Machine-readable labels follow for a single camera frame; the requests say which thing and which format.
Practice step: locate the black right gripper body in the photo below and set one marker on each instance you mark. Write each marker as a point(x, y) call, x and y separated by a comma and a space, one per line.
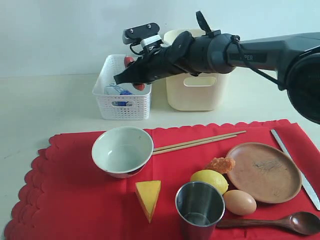
point(166, 61)

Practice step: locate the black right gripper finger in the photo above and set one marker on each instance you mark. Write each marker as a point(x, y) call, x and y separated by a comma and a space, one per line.
point(130, 75)

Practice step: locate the red sausage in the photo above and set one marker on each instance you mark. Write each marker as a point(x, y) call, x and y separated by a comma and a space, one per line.
point(128, 60)

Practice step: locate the blue white milk carton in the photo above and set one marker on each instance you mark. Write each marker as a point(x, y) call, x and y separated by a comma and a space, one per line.
point(114, 89)

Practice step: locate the fried chicken nugget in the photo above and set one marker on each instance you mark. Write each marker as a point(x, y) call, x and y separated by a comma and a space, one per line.
point(222, 165)

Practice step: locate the yellow lemon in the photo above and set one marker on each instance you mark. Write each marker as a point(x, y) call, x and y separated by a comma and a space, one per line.
point(214, 178)

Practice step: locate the brown egg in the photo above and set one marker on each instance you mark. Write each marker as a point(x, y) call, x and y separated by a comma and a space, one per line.
point(239, 202)

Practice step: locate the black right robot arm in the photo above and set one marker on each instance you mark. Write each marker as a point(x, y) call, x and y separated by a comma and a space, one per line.
point(292, 62)

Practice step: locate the cream plastic bin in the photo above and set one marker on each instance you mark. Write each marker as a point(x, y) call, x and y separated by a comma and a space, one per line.
point(204, 92)

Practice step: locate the white perforated plastic basket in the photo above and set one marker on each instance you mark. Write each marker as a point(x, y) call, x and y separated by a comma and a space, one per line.
point(140, 110)

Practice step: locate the white ceramic bowl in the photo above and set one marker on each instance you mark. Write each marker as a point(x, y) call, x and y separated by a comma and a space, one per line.
point(122, 151)

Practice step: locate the upper wooden chopstick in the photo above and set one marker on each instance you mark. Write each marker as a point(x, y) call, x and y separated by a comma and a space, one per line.
point(199, 140)

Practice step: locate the wooden chopstick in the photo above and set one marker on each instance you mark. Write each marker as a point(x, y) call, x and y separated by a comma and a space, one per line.
point(199, 140)
point(192, 145)

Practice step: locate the lower wooden chopstick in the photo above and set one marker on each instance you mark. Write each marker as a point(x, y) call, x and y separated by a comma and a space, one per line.
point(192, 145)

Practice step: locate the yellow cheese wedge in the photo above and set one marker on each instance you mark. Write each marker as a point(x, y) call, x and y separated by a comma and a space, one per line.
point(147, 193)

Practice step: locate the stainless steel cup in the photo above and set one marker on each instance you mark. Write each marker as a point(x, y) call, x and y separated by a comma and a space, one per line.
point(200, 207)

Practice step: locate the brown wooden plate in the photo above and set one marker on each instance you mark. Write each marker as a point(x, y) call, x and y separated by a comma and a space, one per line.
point(264, 172)

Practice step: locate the dark wooden spoon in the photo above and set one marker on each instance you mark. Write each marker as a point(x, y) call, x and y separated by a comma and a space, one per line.
point(304, 223)

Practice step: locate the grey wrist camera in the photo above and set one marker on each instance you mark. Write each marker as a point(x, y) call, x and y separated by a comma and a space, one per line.
point(147, 36)

